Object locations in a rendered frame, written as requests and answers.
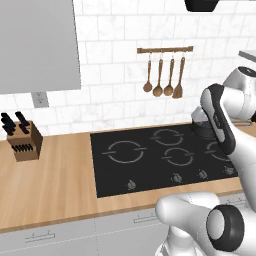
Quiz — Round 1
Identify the grey wall cupboard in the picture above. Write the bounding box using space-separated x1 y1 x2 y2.
0 0 82 96

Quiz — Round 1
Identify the silver drawer handle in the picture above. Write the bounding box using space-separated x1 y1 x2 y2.
225 197 248 207
24 231 56 244
132 213 158 224

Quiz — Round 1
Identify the wooden knife block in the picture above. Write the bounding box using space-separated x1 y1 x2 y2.
6 120 44 163

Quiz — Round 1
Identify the wooden utensil rail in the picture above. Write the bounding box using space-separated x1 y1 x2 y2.
136 45 195 55

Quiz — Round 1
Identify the grey wall socket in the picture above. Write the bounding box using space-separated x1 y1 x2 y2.
31 91 50 109

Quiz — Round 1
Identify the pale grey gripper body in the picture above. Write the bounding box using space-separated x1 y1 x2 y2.
190 105 211 126

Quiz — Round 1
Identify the black handled knife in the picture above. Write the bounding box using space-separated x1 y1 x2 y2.
17 123 31 135
0 112 17 129
14 110 31 128
2 123 16 137

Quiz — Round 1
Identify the black extractor hood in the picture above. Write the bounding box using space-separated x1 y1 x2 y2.
184 0 221 13

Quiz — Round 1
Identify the grey hob knob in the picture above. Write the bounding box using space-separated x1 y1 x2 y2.
223 165 235 176
197 169 209 180
126 179 138 191
171 172 184 184

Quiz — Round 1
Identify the grey drawer front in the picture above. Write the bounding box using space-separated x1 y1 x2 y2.
94 207 169 256
0 217 98 256
217 191 250 212

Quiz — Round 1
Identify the grey wall shelf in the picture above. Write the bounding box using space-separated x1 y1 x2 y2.
237 50 256 63

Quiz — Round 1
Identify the small wooden spoon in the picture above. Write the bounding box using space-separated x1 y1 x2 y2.
142 53 154 94

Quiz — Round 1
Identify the black glass hob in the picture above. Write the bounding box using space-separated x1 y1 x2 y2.
89 122 242 200

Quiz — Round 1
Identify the wooden spatula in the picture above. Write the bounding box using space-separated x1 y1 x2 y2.
171 51 186 100

